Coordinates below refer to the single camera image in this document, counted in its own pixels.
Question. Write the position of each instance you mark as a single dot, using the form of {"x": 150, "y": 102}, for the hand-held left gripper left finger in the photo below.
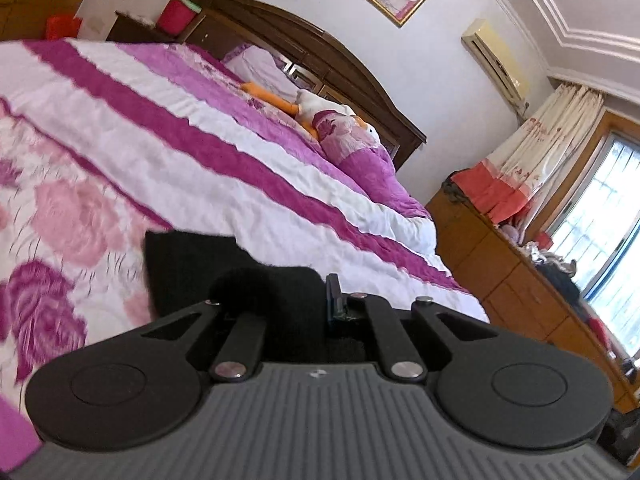
{"x": 245, "y": 335}

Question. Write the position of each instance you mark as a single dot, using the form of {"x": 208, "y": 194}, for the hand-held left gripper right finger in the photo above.
{"x": 334, "y": 305}

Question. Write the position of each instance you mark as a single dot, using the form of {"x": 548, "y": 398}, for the black buttoned cardigan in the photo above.
{"x": 190, "y": 265}

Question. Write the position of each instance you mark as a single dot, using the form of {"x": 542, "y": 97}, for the pile of clothes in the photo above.
{"x": 545, "y": 260}

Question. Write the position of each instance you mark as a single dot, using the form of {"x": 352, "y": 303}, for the purple pillow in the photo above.
{"x": 370, "y": 170}

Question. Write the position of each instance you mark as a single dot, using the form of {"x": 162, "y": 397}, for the wooden dresser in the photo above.
{"x": 510, "y": 280}

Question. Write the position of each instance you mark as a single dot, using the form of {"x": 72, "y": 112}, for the red cloth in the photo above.
{"x": 490, "y": 190}

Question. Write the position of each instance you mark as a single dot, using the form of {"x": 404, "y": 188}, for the white plush duck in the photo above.
{"x": 312, "y": 102}

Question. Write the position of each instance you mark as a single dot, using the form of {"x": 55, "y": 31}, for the bed with pink floral quilt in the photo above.
{"x": 150, "y": 110}

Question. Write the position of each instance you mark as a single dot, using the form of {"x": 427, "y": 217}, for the lilac pillow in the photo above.
{"x": 260, "y": 67}

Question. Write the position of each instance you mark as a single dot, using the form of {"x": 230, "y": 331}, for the cream patterned curtain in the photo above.
{"x": 545, "y": 135}

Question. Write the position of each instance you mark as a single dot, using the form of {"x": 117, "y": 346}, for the window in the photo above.
{"x": 605, "y": 220}

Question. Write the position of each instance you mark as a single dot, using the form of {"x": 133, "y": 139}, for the dark wooden headboard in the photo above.
{"x": 280, "y": 25}

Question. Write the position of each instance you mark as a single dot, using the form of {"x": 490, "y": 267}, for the pink bucket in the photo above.
{"x": 174, "y": 15}

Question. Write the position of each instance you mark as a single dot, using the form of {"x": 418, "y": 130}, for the dark wooden nightstand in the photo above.
{"x": 130, "y": 27}

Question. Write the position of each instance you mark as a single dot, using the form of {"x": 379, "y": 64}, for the red plastic stool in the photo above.
{"x": 64, "y": 27}

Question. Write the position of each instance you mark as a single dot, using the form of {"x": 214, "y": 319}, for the wall air conditioner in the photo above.
{"x": 500, "y": 60}

